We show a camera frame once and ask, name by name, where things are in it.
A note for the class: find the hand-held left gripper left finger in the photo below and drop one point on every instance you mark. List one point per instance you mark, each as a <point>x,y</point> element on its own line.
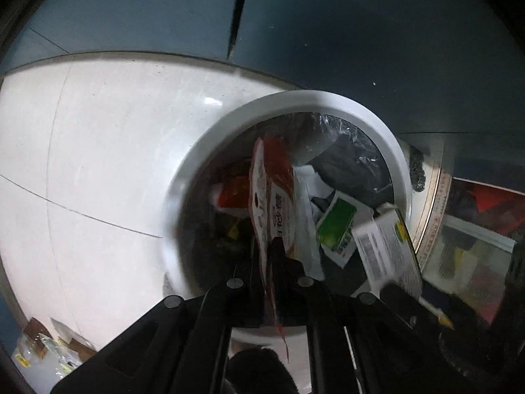
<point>197,336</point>

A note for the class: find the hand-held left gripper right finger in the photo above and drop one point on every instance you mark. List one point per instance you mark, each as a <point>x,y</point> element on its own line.
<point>348,336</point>

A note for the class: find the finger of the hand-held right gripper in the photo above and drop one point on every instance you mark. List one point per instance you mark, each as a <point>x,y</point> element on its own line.
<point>400,299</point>

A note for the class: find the white barcode box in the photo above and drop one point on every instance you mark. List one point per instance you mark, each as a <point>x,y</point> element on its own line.
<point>381,250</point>

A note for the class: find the green white sachet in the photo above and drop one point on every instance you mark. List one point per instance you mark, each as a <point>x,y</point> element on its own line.
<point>336,225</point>

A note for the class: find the white tissue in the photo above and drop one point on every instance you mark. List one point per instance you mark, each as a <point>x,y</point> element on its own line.
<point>316,184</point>

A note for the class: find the small red wrapper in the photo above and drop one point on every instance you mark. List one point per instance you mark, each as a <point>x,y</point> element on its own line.
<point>233,195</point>

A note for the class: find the red snack packet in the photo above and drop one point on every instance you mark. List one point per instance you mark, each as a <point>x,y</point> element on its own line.
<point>279,197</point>

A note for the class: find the white rimmed trash bin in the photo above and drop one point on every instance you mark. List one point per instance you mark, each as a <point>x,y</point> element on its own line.
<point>197,160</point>

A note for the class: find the dark fuzzy cloth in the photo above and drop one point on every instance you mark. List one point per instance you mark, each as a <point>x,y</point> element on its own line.
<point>262,371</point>

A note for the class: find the gold threshold strip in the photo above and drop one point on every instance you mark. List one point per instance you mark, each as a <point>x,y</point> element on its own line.
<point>437,205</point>

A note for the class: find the black mesh pad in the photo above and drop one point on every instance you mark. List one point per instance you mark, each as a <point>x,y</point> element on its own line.
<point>418,170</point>

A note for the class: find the clear bin liner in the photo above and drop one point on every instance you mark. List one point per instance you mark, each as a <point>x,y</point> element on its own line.
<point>352,160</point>

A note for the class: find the cardboard and plastic packaging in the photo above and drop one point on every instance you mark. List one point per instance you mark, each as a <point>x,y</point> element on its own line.
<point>41,344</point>

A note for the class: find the dark blue base cabinet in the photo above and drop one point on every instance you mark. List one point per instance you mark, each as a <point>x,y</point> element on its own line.
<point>328,28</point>

